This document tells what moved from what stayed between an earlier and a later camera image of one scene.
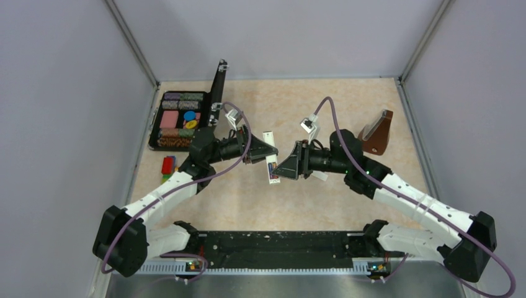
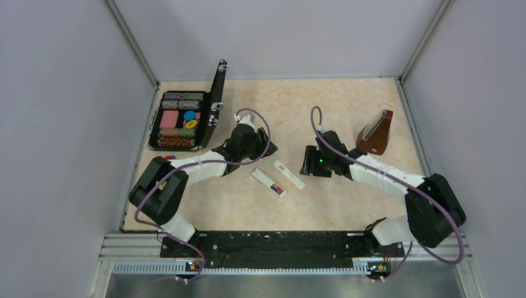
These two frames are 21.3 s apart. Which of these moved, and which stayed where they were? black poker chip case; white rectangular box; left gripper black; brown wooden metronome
Moved: white rectangular box
Stayed: black poker chip case; brown wooden metronome; left gripper black
